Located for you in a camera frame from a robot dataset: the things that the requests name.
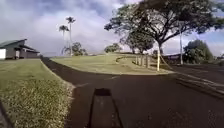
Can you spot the yellow pole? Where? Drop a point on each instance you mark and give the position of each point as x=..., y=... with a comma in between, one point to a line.
x=158, y=61

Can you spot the small dark tree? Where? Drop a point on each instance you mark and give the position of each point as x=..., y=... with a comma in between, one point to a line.
x=140, y=41

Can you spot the grass lawn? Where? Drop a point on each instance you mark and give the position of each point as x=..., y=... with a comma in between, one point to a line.
x=96, y=63
x=26, y=86

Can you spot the tall palm tree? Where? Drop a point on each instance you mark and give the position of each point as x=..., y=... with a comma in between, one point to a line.
x=70, y=20

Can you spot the grey house with white door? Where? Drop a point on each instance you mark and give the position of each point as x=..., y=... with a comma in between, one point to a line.
x=16, y=50

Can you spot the utility pole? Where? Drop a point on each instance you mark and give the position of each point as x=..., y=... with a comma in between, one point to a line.
x=181, y=46

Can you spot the wooden post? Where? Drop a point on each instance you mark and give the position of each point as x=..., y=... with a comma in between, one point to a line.
x=146, y=61
x=136, y=59
x=141, y=60

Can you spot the dark asphalt road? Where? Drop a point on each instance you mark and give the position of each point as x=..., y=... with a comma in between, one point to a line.
x=150, y=100

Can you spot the short palm tree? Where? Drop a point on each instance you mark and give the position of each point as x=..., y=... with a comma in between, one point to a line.
x=63, y=28

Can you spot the round green bush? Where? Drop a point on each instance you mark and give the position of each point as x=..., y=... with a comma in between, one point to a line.
x=196, y=51

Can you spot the large spreading tree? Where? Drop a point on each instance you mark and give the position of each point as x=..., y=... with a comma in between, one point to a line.
x=160, y=20

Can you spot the distant tree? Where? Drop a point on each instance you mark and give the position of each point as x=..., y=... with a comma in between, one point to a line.
x=112, y=47
x=78, y=49

